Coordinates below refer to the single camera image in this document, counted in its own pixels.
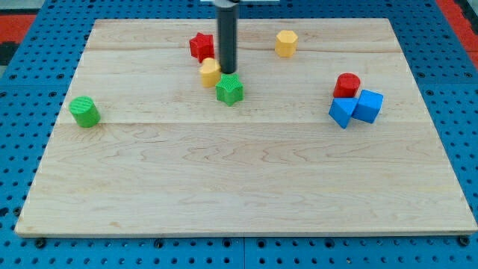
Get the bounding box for yellow heart block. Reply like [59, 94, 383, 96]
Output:
[199, 58, 221, 88]

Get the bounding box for light wooden board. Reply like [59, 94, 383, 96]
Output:
[15, 19, 477, 238]

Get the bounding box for grey tool mount plate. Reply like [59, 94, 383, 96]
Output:
[199, 0, 279, 4]

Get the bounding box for green cylinder block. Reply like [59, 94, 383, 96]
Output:
[69, 96, 101, 128]

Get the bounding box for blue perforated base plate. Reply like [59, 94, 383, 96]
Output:
[1, 0, 477, 268]

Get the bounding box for blue cube block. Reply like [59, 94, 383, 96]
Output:
[352, 89, 384, 123]

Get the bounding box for blue triangle block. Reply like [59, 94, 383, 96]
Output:
[329, 98, 359, 129]

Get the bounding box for red cylinder block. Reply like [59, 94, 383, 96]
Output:
[332, 72, 361, 98]

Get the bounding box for green star block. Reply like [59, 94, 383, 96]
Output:
[215, 74, 243, 106]

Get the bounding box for red star block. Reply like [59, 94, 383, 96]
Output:
[189, 32, 214, 63]

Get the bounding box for yellow hexagon block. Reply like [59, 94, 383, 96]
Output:
[275, 30, 298, 58]

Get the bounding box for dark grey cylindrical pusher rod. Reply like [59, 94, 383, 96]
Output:
[217, 1, 239, 74]

